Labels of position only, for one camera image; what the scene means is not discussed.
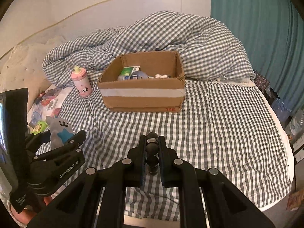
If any blue container inside carton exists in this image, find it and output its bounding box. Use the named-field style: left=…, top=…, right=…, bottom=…
left=117, top=70, right=149, bottom=81

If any brown cardboard box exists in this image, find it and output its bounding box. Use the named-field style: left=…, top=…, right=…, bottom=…
left=97, top=51, right=185, bottom=113

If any pink toddler sippy cup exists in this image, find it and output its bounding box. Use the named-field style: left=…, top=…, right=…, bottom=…
left=71, top=66, right=92, bottom=97

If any person's left hand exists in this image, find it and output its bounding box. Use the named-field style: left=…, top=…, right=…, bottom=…
left=10, top=205, right=37, bottom=225

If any clutter beside bed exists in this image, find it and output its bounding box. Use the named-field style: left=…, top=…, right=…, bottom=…
left=249, top=70, right=295, bottom=210

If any grey seal plush toy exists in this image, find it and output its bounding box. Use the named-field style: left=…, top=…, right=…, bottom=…
left=45, top=116, right=74, bottom=150

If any colourful picture book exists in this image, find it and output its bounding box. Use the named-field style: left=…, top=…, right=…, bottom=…
left=27, top=85, right=72, bottom=134

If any teal curtain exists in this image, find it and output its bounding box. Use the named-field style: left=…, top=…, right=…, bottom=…
left=211, top=0, right=303, bottom=113

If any checkered bed sheet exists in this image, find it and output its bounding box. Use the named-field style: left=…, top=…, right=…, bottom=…
left=60, top=80, right=294, bottom=211

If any grey checkered duvet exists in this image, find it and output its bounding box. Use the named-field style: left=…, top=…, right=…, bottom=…
left=42, top=11, right=255, bottom=86

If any black phone on mount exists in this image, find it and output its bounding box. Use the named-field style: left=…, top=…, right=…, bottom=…
left=0, top=87, right=29, bottom=191

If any beige tufted headboard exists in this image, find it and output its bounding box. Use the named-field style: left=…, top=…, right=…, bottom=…
left=1, top=36, right=66, bottom=111

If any green box inside carton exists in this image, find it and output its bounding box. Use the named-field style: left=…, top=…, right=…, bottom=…
left=120, top=66, right=140, bottom=76

